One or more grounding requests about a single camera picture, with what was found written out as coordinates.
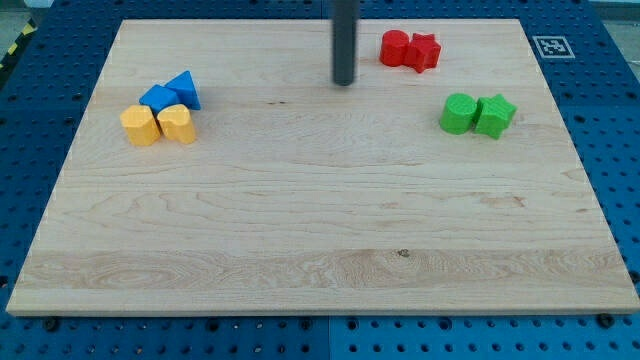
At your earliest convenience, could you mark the red cylinder block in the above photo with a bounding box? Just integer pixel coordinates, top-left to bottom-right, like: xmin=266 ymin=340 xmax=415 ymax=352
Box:
xmin=379 ymin=29 xmax=409 ymax=67

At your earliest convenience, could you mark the yellow heart block right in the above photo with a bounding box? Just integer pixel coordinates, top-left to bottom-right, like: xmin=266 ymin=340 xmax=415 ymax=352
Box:
xmin=157 ymin=104 xmax=196 ymax=144

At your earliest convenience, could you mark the red star block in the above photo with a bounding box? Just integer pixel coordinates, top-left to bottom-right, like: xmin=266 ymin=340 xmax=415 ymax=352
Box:
xmin=404 ymin=33 xmax=441 ymax=73

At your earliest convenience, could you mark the green cylinder block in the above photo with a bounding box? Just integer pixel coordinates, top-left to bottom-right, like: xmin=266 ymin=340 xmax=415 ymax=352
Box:
xmin=440 ymin=93 xmax=477 ymax=135

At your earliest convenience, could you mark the green star block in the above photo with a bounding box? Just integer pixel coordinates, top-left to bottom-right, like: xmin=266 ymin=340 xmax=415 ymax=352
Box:
xmin=474 ymin=94 xmax=517 ymax=140

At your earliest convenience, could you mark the blue triangle block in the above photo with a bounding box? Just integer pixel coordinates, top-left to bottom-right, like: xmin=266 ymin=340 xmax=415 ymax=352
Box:
xmin=165 ymin=70 xmax=201 ymax=110

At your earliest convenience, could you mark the wooden board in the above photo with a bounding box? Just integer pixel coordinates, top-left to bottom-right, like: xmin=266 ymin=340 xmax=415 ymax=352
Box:
xmin=7 ymin=19 xmax=639 ymax=317

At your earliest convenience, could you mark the yellow heart block left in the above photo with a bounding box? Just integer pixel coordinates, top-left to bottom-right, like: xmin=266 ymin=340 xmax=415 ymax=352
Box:
xmin=120 ymin=105 xmax=160 ymax=146

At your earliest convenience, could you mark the white fiducial marker tag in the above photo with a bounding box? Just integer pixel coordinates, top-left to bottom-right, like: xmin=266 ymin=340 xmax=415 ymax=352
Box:
xmin=533 ymin=35 xmax=575 ymax=59

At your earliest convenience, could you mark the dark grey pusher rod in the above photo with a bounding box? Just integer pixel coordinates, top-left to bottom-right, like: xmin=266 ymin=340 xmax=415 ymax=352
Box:
xmin=332 ymin=0 xmax=359 ymax=86

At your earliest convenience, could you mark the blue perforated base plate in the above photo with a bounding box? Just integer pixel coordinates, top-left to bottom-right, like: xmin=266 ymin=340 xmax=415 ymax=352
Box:
xmin=1 ymin=0 xmax=639 ymax=359

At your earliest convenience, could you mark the yellow black hazard tape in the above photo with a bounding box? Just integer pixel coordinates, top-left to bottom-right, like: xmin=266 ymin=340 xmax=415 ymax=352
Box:
xmin=1 ymin=18 xmax=38 ymax=72

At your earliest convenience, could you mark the blue cube block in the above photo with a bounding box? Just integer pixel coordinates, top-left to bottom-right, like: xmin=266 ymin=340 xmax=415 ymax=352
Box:
xmin=139 ymin=85 xmax=180 ymax=115

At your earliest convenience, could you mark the yellow heart block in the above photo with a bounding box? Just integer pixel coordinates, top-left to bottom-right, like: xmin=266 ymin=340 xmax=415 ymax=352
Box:
xmin=157 ymin=104 xmax=196 ymax=144
xmin=120 ymin=105 xmax=160 ymax=146

